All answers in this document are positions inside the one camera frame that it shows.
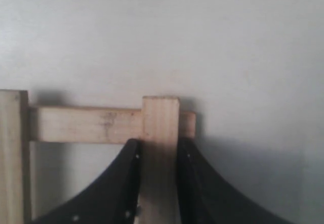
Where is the upper wood block with holes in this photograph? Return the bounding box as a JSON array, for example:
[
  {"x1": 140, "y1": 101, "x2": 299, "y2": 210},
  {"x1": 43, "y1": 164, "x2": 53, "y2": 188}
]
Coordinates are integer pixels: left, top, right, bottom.
[{"x1": 27, "y1": 105, "x2": 197, "y2": 143}]

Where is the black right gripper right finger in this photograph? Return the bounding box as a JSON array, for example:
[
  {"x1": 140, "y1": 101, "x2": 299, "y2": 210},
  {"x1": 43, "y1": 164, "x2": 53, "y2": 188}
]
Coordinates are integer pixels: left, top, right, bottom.
[{"x1": 176, "y1": 138, "x2": 288, "y2": 223}]

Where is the plain vertical wood block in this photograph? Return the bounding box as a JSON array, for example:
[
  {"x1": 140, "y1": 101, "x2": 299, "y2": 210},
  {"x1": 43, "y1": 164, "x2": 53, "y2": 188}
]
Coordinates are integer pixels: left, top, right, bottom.
[{"x1": 1, "y1": 90, "x2": 31, "y2": 223}]

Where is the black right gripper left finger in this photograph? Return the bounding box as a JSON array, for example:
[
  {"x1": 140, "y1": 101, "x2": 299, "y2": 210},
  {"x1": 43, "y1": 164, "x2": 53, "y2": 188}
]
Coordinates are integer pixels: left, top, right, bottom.
[{"x1": 33, "y1": 139, "x2": 141, "y2": 224}]

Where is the edge plain wood block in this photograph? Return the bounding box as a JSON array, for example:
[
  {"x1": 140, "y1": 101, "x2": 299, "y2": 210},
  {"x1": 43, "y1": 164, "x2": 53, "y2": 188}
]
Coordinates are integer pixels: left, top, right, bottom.
[{"x1": 139, "y1": 96, "x2": 180, "y2": 223}]

